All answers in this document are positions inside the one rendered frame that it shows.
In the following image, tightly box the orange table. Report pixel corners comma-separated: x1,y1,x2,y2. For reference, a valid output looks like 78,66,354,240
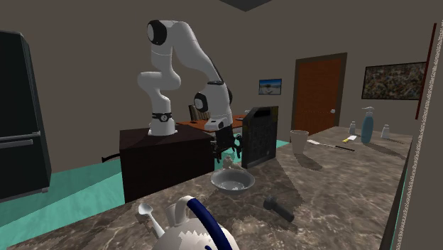
175,114,248,134

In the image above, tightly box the black refrigerator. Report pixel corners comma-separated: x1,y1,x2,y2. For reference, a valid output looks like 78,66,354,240
0,30,53,204

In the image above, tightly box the white kettle with blue handle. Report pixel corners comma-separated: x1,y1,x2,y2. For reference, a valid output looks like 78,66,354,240
138,195,241,250

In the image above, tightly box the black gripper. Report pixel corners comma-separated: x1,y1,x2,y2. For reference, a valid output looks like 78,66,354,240
211,125,244,163

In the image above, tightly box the small white figure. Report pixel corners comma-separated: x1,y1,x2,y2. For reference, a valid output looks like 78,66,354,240
222,156,244,171

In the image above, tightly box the striped chair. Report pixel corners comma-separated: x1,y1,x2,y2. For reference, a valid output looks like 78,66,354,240
187,104,212,121

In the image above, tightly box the large dark wall picture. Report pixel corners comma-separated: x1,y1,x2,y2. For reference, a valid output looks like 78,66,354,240
361,61,427,102

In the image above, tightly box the dark robot stand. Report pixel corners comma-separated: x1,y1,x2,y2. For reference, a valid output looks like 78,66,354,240
119,124,216,204

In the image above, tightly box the beige cup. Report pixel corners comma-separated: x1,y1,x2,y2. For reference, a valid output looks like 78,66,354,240
289,129,310,156

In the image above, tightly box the small landscape wall picture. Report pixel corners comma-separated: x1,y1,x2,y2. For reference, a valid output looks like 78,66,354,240
258,77,283,96

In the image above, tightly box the brown door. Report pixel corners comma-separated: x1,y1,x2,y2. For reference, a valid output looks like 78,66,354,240
290,52,349,137

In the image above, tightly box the grey bowl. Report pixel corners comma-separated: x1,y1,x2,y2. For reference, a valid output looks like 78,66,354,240
210,168,256,196

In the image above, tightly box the black cylindrical flashlight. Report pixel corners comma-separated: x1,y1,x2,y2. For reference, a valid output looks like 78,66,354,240
262,195,296,223

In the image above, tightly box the black flat box with handle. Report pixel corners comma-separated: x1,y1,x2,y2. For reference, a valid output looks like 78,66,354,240
241,105,280,170

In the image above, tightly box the knife with black handle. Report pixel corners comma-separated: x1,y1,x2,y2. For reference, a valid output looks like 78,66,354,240
306,138,356,153

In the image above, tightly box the blue pump bottle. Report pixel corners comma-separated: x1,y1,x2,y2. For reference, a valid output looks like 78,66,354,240
360,106,376,145

